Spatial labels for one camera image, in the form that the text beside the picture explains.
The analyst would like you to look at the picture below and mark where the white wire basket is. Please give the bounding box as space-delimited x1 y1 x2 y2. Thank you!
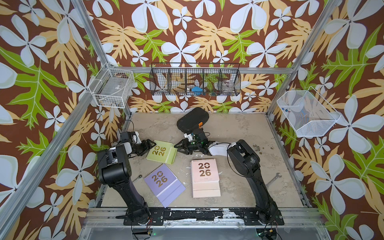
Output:
277 87 342 138
89 64 136 109

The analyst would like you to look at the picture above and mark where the white wire basket right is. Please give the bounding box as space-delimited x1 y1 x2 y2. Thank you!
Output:
277 87 342 138

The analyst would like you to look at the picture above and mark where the silver wrench left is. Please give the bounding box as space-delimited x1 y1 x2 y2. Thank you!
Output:
132 175 143 183

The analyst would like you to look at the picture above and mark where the pink 2026 calendar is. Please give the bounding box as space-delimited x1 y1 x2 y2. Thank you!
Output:
191 159 221 199

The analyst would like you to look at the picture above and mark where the silver wrench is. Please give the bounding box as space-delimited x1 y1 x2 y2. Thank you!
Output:
266 173 282 189
132 175 143 183

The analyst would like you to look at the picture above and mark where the black wire basket back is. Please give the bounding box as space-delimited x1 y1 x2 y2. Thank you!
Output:
149 63 241 97

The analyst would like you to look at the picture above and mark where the silver wrench right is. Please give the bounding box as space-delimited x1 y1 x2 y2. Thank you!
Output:
266 173 282 189

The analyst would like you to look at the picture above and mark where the black case orange latch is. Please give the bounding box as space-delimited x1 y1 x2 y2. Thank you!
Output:
177 107 209 134

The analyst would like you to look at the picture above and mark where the white wire basket left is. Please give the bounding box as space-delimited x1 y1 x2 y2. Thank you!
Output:
89 64 136 109

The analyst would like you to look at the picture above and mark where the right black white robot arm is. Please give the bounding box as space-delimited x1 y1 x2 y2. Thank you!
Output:
174 133 285 225

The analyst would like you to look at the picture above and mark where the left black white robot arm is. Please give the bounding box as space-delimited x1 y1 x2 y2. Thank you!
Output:
97 132 157 225

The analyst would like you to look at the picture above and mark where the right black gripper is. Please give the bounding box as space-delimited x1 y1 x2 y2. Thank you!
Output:
173 138 202 155

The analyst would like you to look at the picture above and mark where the blue object in basket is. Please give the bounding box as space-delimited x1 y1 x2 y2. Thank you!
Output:
192 87 204 96

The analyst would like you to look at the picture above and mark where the green 2026 calendar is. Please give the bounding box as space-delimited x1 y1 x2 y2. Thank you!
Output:
146 140 177 165

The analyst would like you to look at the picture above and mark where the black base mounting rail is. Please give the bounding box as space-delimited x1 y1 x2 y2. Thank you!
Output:
123 207 285 226

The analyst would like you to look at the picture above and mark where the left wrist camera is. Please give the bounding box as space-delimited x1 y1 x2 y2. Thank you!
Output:
131 132 142 145

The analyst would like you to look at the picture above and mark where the purple 2026 calendar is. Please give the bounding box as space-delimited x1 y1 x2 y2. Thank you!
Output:
144 164 186 208

